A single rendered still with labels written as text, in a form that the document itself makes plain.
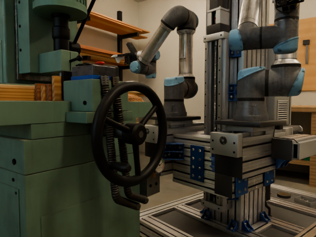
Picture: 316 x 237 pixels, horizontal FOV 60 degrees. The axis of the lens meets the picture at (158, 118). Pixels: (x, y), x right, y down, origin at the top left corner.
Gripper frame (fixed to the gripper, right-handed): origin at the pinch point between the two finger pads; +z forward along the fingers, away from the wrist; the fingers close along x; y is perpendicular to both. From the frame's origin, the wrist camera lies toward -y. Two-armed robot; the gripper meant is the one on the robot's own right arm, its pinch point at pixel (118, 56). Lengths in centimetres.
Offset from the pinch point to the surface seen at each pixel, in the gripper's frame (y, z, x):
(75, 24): -8, -42, -71
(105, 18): -62, 127, 119
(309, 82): 39, -97, 238
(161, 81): 26, 127, 241
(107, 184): 51, -75, -92
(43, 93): 19, -62, -103
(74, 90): 19, -76, -102
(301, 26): -32, -87, 247
